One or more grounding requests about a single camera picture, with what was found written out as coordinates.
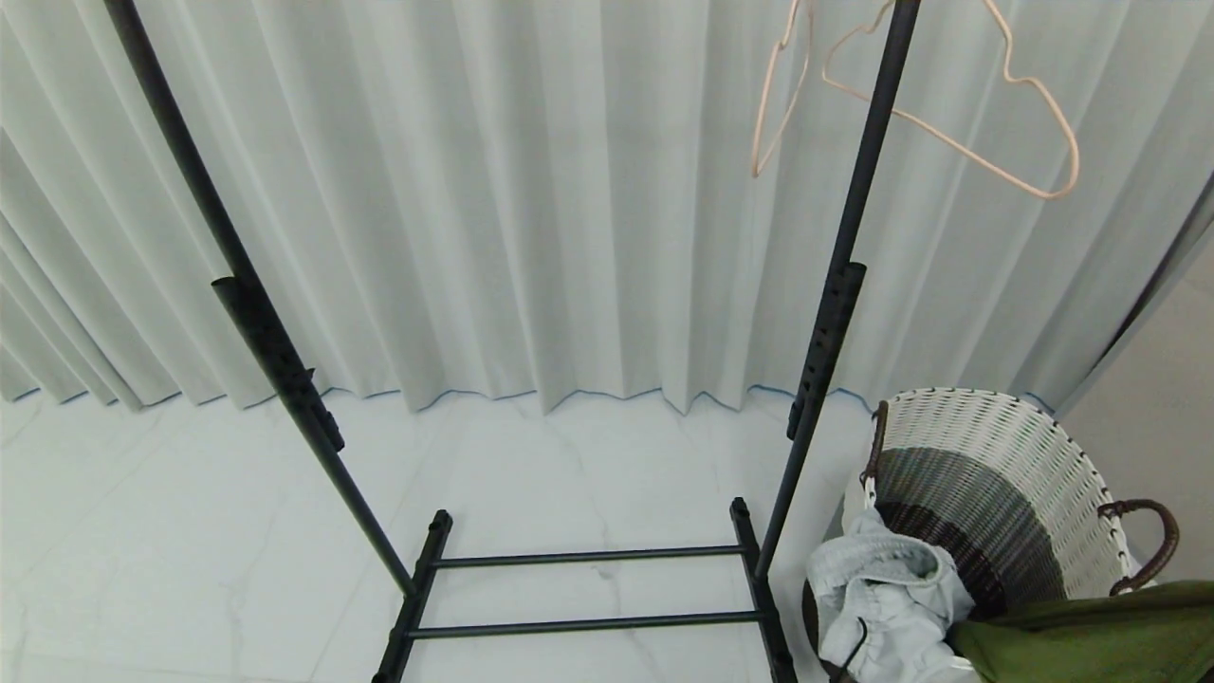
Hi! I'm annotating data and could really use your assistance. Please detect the pink clothes hanger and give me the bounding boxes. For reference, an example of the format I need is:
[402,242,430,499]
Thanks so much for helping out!
[820,0,1082,202]
[750,0,818,180]

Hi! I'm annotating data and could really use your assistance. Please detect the green long-sleeved shirt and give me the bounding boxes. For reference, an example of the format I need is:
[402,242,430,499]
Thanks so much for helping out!
[948,580,1214,683]

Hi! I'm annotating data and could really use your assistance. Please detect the black clothes rack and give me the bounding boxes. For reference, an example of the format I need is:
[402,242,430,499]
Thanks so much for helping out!
[102,0,923,683]

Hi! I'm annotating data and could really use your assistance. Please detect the white laundry basket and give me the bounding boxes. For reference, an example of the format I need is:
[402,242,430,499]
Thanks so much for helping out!
[801,387,1182,683]

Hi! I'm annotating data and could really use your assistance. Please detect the white curtain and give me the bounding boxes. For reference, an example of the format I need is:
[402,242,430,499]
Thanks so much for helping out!
[0,0,1214,416]

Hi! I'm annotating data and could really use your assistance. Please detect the pale grey shorts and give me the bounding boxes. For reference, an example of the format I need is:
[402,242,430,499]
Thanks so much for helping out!
[806,508,979,683]

